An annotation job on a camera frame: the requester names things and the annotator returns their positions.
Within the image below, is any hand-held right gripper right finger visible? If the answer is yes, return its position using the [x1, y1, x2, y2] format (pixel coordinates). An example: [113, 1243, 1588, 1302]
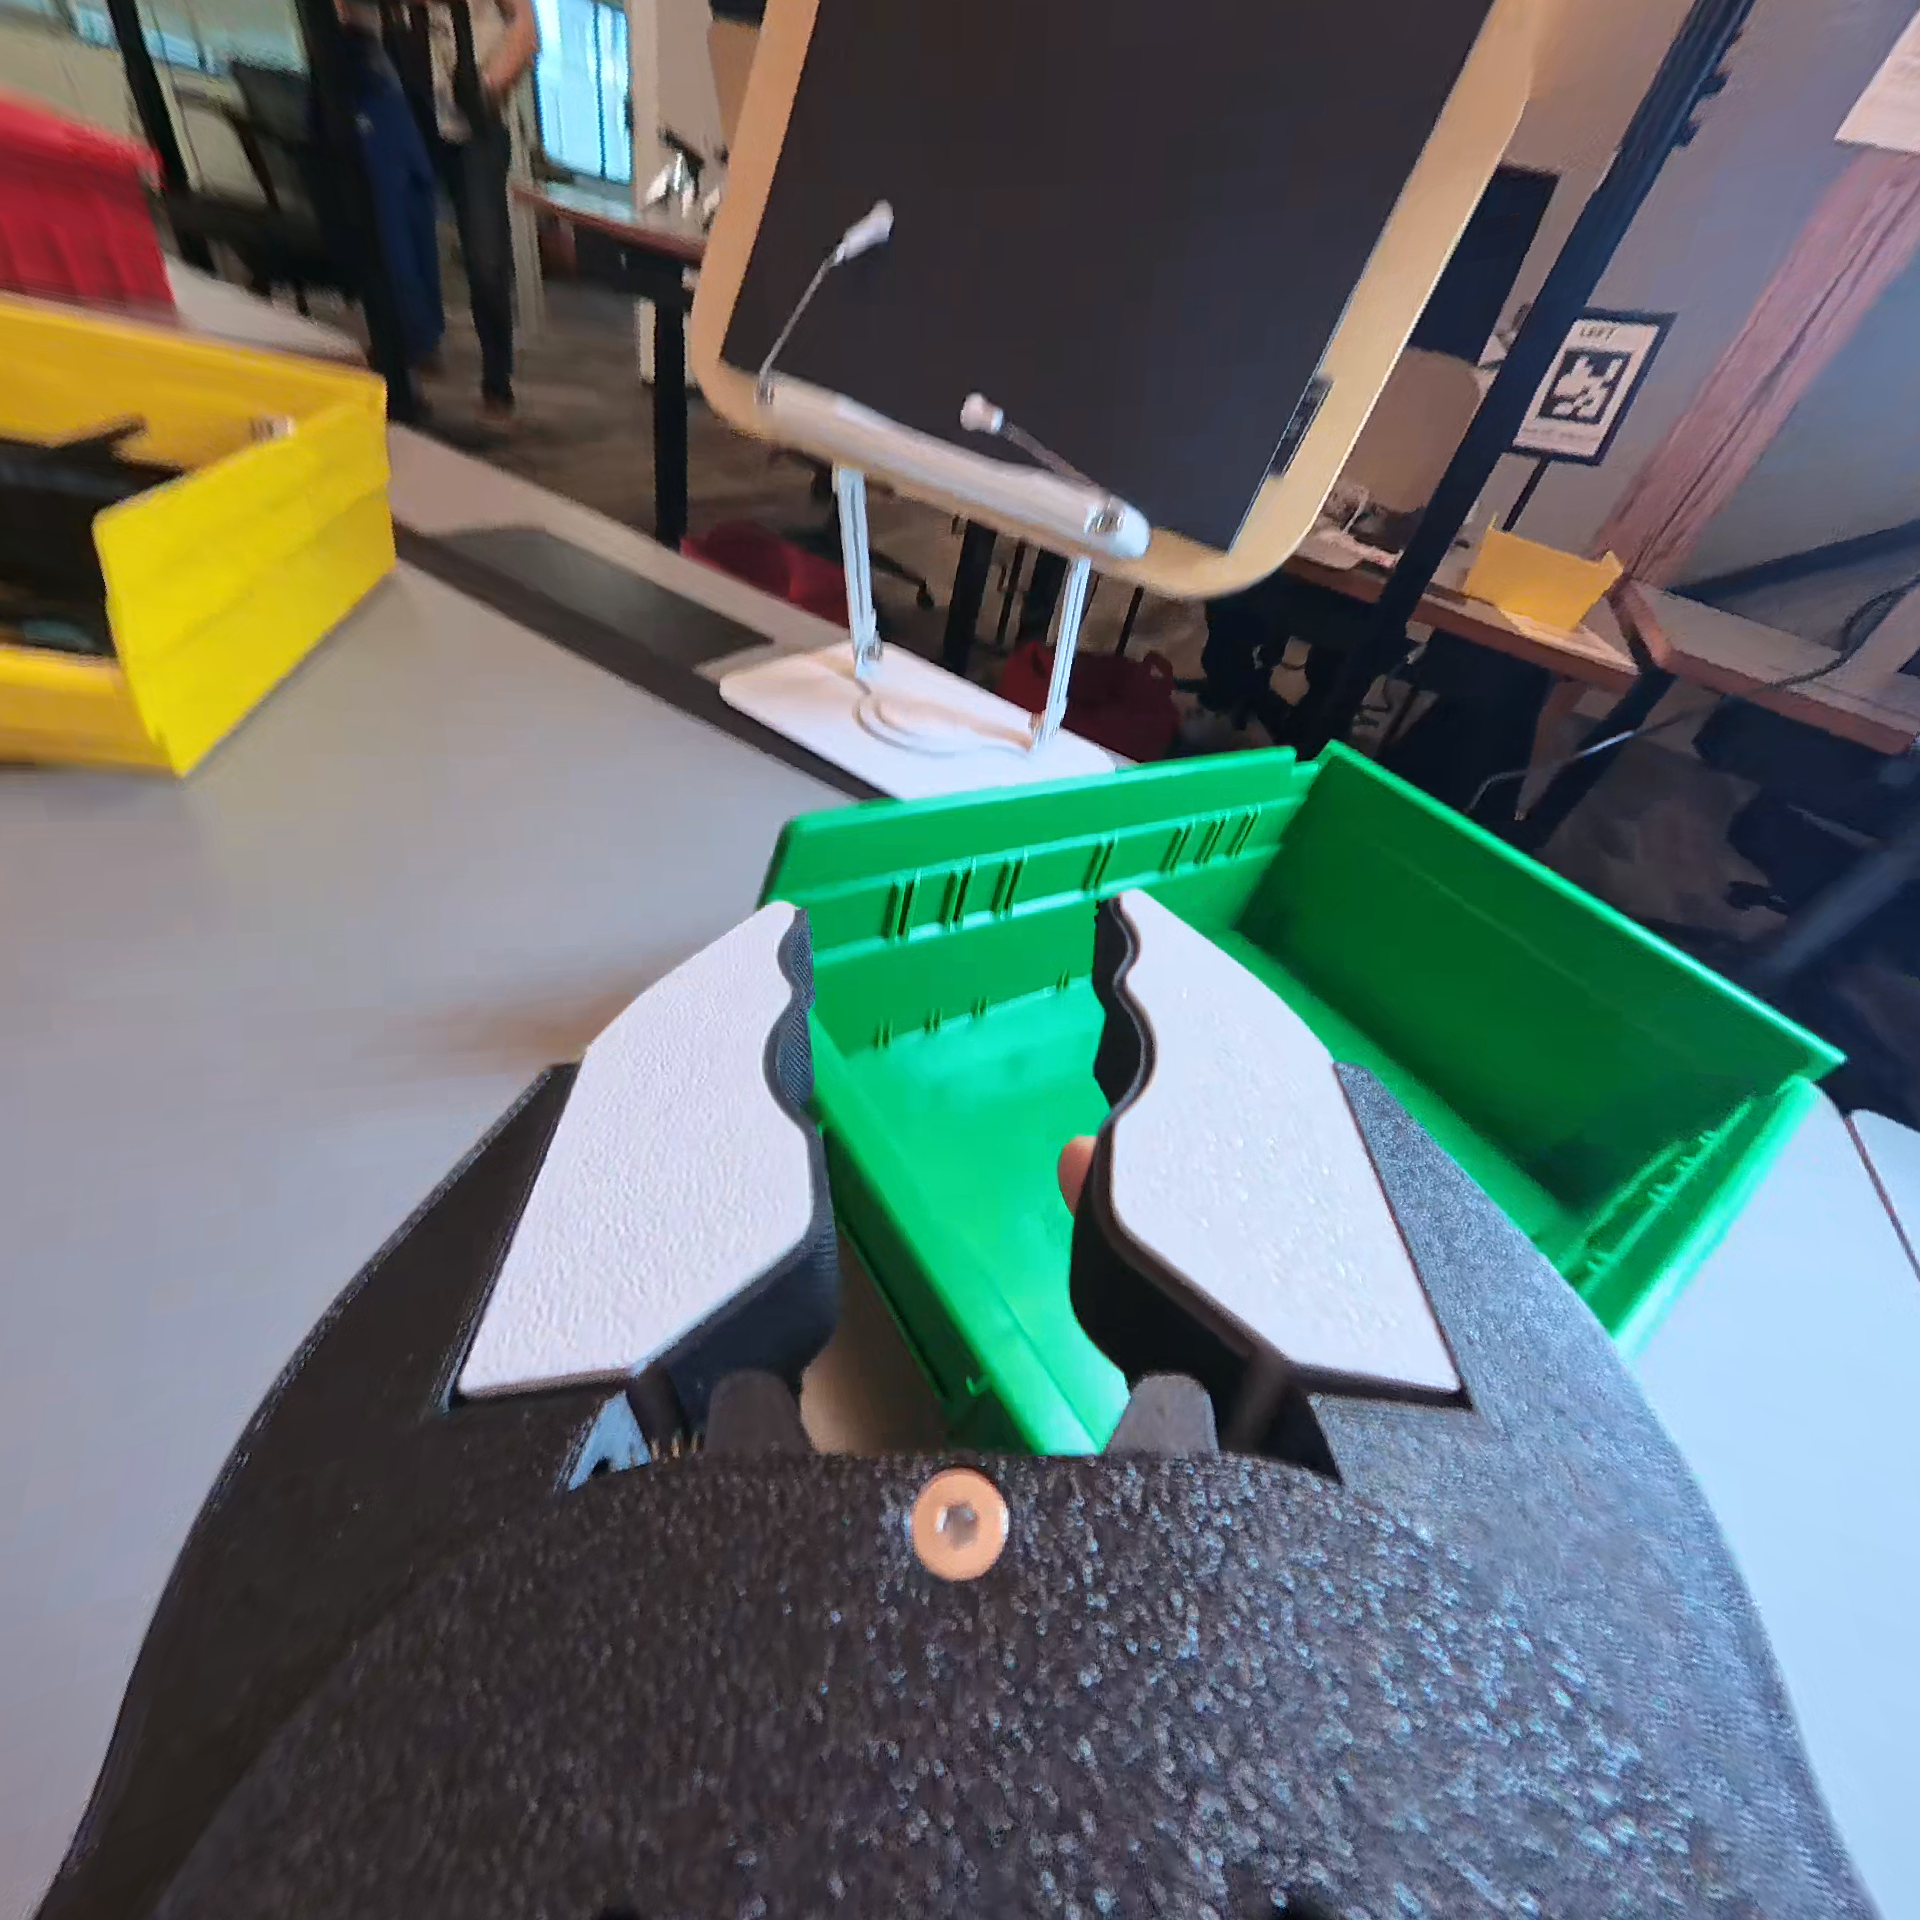
[1069, 887, 1466, 1402]

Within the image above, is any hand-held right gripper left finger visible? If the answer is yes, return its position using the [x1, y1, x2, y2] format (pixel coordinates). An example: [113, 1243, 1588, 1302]
[455, 900, 841, 1402]

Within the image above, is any green plastic bin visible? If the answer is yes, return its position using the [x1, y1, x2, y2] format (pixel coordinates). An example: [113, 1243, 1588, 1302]
[761, 742, 1847, 1455]

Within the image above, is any yellow plastic bin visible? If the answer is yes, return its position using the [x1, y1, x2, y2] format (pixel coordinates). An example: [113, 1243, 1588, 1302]
[0, 292, 399, 780]

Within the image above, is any red bag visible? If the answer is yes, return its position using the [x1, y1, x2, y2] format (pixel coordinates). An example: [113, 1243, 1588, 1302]
[996, 644, 1179, 758]
[681, 521, 849, 623]

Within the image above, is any white monitor stand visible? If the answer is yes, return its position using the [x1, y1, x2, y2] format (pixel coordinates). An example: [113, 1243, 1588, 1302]
[721, 202, 1155, 799]

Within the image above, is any wooden background table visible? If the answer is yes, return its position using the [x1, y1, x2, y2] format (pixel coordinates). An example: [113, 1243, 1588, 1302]
[1283, 532, 1920, 755]

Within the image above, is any printed tag sign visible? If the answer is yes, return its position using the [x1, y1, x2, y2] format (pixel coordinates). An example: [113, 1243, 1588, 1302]
[1510, 307, 1677, 467]

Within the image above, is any black slanted pole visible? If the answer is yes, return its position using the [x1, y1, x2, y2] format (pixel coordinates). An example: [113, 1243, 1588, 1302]
[1318, 0, 1757, 753]

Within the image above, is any red plastic bin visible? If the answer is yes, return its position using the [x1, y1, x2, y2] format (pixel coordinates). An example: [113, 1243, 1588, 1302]
[0, 89, 174, 309]

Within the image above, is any black monitor cream frame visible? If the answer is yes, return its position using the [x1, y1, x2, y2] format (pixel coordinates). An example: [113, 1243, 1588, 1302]
[691, 0, 1548, 602]

